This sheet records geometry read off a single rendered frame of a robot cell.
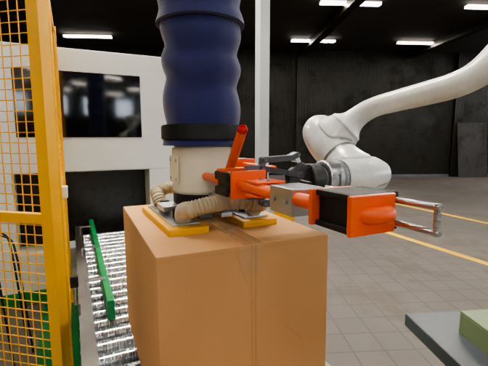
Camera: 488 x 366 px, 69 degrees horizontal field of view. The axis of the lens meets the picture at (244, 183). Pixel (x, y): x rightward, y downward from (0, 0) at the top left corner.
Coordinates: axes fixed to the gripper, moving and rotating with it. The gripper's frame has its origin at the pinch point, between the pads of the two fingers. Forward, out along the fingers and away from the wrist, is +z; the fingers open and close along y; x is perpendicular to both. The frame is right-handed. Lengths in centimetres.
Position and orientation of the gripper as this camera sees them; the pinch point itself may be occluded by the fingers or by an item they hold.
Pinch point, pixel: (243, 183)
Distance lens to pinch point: 77.5
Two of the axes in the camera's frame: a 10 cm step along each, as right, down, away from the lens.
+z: -9.0, 0.5, -4.3
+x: -4.3, -1.2, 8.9
